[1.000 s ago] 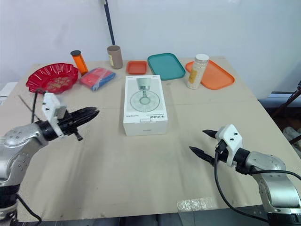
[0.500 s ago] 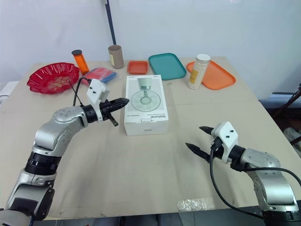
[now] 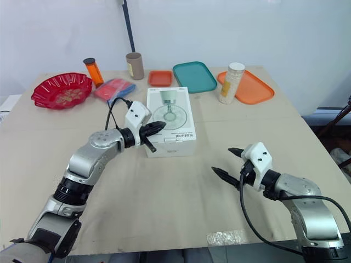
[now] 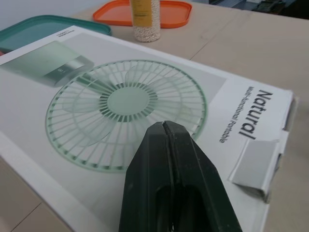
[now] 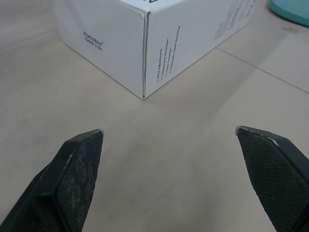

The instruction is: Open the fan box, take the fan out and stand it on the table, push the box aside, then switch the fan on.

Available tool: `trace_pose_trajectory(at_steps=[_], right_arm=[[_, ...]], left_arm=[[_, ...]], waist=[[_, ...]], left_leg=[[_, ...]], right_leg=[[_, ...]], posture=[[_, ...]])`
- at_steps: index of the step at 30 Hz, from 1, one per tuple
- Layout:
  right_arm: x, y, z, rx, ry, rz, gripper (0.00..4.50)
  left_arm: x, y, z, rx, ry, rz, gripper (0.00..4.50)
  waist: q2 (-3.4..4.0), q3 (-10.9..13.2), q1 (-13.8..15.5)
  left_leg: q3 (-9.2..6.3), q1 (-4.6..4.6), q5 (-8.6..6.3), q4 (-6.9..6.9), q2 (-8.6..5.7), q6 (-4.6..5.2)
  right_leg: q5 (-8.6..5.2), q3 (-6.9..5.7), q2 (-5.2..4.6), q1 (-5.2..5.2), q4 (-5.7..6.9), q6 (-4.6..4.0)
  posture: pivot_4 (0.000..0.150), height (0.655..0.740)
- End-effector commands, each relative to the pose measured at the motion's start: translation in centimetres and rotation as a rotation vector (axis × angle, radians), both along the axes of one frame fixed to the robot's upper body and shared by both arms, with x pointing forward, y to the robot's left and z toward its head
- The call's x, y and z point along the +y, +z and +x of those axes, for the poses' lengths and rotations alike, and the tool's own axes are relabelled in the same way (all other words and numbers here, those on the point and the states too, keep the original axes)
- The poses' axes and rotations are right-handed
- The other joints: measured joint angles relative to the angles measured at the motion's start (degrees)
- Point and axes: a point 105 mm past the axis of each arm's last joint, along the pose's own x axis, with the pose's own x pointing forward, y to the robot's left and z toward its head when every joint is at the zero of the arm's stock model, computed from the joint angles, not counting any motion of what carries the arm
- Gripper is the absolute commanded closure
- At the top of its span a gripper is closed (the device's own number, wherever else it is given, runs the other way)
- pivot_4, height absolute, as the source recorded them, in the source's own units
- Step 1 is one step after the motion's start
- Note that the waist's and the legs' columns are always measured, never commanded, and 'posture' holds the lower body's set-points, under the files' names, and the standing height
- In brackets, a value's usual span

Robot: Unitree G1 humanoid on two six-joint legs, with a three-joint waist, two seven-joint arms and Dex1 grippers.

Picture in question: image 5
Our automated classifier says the teal round object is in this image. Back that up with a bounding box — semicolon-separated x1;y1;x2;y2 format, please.
268;0;309;28

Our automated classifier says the white cardboard fan box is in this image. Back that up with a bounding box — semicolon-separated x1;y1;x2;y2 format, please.
50;0;258;100

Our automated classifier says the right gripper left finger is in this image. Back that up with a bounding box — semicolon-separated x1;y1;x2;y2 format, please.
0;129;105;232

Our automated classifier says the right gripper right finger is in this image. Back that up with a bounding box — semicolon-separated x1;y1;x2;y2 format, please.
235;125;309;232

